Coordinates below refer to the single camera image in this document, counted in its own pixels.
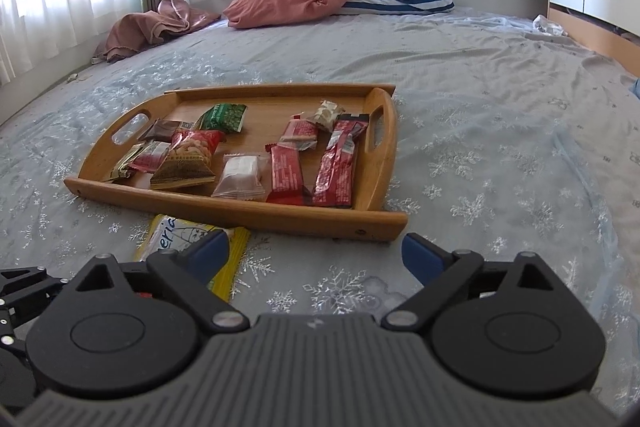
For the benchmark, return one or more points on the clear white snack packet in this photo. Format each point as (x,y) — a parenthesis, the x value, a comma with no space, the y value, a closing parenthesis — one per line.
(240,177)

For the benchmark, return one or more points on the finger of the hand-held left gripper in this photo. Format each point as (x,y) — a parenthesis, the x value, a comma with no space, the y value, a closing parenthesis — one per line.
(30,284)

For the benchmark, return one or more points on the pale gold snack packet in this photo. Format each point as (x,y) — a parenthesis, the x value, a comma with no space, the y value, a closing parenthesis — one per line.
(125,164)

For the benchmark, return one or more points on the red nut snack packet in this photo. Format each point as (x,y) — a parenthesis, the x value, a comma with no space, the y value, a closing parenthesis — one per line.
(185,162)

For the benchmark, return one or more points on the mauve cloth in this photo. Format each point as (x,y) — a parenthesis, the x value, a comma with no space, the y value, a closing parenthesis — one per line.
(140,29)

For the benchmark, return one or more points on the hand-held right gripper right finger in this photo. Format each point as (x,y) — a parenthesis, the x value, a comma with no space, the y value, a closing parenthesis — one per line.
(425,259)

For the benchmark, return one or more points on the beige cookie packet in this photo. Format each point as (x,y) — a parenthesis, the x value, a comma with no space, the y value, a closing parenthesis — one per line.
(325,114)

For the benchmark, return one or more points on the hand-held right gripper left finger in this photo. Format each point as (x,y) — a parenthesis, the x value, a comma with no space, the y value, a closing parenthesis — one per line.
(207,254)

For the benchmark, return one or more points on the yellow snack packet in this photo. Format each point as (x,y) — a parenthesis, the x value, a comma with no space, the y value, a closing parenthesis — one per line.
(160,237)

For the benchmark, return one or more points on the crumpled white plastic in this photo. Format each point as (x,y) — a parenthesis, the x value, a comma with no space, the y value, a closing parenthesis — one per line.
(547,24)

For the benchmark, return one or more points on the brown snack packet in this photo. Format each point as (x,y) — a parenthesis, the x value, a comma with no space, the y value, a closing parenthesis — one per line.
(165,130)

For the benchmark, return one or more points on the pink white snack packet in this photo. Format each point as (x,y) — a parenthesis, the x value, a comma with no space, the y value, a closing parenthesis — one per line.
(150,157)

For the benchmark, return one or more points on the green snack packet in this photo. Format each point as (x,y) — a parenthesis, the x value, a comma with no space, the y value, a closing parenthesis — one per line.
(225,117)

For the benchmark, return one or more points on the long dark red snack bar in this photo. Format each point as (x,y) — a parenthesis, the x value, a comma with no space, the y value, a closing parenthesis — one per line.
(337,172)

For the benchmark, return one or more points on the wooden tray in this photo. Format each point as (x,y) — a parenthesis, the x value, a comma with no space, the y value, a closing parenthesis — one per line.
(255,127)

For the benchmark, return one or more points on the blue cloth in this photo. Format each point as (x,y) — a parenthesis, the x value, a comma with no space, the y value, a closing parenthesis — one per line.
(636,88)

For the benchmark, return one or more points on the red packet with clear end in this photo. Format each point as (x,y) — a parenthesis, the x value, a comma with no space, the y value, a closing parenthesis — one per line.
(297,132)

